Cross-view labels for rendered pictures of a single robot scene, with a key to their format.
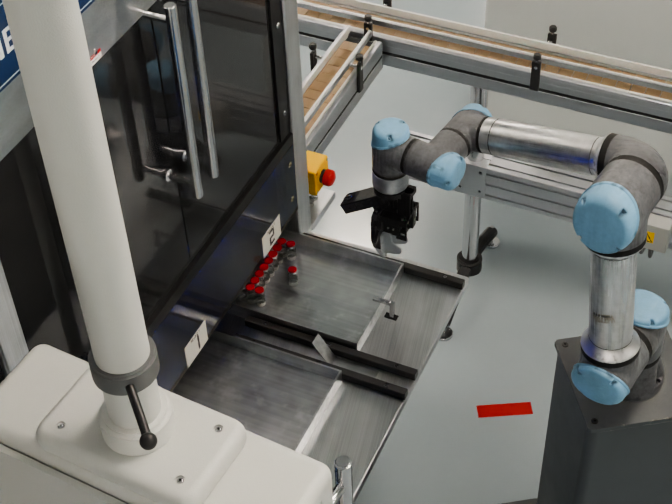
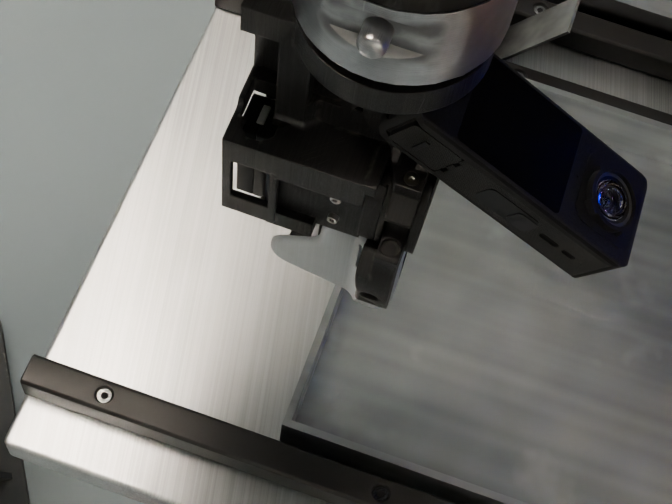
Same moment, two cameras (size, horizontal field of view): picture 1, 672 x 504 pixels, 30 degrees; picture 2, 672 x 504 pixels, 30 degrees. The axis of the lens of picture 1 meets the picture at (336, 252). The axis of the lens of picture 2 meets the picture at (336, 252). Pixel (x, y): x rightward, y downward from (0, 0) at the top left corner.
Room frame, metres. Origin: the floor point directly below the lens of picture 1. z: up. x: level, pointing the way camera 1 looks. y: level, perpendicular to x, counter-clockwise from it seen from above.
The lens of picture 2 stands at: (2.20, -0.20, 1.53)
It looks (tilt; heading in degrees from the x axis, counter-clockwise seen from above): 62 degrees down; 163
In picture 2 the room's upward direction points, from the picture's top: 11 degrees clockwise
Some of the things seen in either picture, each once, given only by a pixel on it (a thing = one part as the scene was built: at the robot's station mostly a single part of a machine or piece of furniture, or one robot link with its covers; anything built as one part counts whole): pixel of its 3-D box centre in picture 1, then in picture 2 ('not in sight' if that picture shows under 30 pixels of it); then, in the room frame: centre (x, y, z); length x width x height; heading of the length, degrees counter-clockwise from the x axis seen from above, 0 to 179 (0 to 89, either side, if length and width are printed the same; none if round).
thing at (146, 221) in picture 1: (99, 229); not in sight; (1.51, 0.39, 1.51); 0.47 x 0.01 x 0.59; 154
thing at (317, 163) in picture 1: (309, 172); not in sight; (2.22, 0.05, 1.00); 0.08 x 0.07 x 0.07; 64
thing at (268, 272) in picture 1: (266, 270); not in sight; (2.00, 0.16, 0.91); 0.18 x 0.02 x 0.05; 154
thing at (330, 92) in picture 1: (308, 112); not in sight; (2.54, 0.05, 0.92); 0.69 x 0.16 x 0.16; 154
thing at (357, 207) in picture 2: (393, 206); (360, 99); (1.94, -0.13, 1.14); 0.09 x 0.08 x 0.12; 64
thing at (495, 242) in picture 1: (468, 272); not in sight; (2.78, -0.42, 0.07); 0.50 x 0.08 x 0.14; 154
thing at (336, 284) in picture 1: (311, 286); (639, 329); (1.95, 0.06, 0.90); 0.34 x 0.26 x 0.04; 64
